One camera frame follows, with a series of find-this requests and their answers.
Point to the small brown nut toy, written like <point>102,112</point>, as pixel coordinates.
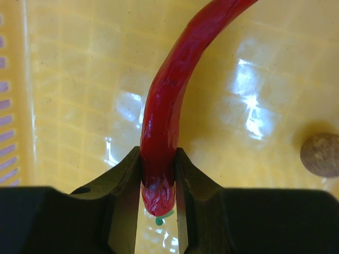
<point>319,155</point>

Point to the red chili pepper toy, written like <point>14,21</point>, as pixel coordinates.
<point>161,120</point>

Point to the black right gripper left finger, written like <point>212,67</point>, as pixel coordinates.
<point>98,217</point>

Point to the yellow plastic shopping basket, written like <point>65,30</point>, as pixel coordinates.
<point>265,84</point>

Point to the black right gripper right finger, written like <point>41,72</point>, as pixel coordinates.
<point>214,219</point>

